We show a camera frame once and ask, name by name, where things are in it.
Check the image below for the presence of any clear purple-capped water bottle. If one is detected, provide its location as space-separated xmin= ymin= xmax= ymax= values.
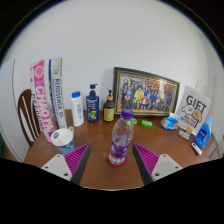
xmin=108 ymin=107 xmax=135 ymax=167

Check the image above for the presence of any dark wooden chair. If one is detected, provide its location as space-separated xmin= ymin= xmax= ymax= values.
xmin=16 ymin=88 xmax=44 ymax=148

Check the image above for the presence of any white printed paper bag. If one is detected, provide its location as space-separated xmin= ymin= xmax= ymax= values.
xmin=175 ymin=79 xmax=212 ymax=136

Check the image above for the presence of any white remote control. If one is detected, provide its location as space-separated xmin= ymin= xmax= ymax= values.
xmin=190 ymin=142 xmax=203 ymax=156

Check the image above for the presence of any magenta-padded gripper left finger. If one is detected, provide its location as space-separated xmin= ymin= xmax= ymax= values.
xmin=41 ymin=143 xmax=92 ymax=185

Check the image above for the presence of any amber yellow-label pump bottle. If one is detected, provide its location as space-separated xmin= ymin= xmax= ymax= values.
xmin=102 ymin=88 xmax=116 ymax=123

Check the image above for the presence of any framed group photo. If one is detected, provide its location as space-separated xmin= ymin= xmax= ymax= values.
xmin=112 ymin=66 xmax=181 ymax=118

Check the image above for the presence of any blue detergent bottle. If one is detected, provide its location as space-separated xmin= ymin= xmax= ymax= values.
xmin=194 ymin=116 xmax=214 ymax=150

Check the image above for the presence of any blue patterned paper cup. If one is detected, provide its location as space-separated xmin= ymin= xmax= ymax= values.
xmin=50 ymin=128 xmax=76 ymax=156

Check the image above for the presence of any white blue shuttlecock tube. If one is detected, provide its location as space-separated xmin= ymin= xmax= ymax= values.
xmin=48 ymin=57 xmax=69 ymax=130

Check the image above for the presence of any white blue-capped lotion bottle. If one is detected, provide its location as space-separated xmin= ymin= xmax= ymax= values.
xmin=70 ymin=90 xmax=85 ymax=128

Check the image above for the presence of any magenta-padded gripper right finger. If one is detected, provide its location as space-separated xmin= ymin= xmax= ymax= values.
xmin=132 ymin=143 xmax=184 ymax=185

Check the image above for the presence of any dark blue pump bottle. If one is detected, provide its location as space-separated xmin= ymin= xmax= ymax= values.
xmin=85 ymin=83 xmax=100 ymax=124

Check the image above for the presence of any beige snack packet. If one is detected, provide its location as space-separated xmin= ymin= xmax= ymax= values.
xmin=177 ymin=128 xmax=191 ymax=141

